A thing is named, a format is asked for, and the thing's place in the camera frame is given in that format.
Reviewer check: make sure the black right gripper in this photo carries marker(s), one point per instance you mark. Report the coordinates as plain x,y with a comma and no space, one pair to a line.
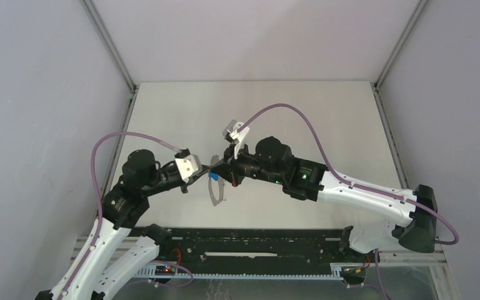
230,174

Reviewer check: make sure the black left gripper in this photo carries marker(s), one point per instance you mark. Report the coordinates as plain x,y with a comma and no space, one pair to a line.
195,177

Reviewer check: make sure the metal oval keyring plate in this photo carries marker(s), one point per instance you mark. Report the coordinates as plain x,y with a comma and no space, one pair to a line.
216,191

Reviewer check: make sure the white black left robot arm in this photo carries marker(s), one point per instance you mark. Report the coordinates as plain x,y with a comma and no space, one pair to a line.
92,275

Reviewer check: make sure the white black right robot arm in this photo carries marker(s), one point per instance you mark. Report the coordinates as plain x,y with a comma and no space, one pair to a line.
409,216

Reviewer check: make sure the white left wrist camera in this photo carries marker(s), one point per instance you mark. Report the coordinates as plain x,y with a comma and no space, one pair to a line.
186,163

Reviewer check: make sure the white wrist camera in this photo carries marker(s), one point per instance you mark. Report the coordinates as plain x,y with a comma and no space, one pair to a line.
236,132
186,163

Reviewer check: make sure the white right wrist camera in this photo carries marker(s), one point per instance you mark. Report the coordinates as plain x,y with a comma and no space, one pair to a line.
236,132

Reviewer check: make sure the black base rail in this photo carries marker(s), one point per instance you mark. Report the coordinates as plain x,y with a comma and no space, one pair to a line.
261,252

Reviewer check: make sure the aluminium frame post left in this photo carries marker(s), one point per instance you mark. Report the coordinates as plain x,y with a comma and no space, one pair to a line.
111,48

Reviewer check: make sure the aluminium frame post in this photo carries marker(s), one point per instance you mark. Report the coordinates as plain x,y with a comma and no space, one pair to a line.
111,48
402,40

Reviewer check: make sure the aluminium frame post right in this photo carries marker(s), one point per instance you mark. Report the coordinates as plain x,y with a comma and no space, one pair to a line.
402,40

